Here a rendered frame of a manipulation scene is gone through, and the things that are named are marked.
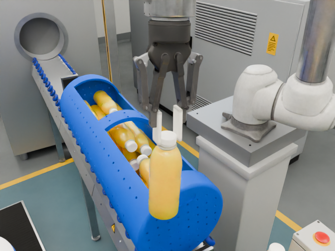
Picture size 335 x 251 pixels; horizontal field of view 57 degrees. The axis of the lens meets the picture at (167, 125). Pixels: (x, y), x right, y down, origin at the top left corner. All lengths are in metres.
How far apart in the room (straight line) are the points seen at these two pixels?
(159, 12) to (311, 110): 0.78
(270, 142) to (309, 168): 1.78
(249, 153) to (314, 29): 0.49
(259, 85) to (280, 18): 1.11
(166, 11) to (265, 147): 0.88
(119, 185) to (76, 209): 1.63
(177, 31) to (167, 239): 0.58
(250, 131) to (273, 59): 1.11
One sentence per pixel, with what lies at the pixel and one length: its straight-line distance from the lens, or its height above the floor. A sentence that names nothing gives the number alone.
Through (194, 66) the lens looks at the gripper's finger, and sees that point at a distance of 0.59.
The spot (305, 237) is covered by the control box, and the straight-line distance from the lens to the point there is 0.94.
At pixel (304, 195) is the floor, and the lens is 2.78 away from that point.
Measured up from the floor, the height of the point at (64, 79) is 1.08.
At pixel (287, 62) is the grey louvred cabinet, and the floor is 1.06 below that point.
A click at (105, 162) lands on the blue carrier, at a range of 1.00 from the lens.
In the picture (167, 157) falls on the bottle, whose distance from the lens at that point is 0.62.
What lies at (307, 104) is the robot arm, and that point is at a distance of 1.17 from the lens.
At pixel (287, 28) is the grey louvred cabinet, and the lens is 2.25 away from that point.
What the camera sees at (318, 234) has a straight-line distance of 0.95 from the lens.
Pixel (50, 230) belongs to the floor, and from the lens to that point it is 2.45.
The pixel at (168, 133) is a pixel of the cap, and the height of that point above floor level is 1.44.
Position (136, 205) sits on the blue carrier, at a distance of 0.84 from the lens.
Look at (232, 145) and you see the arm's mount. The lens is 1.28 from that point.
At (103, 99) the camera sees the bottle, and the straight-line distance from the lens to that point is 1.45.
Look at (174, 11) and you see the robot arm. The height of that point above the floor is 1.68.
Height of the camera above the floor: 1.78
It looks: 32 degrees down
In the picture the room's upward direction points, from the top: straight up
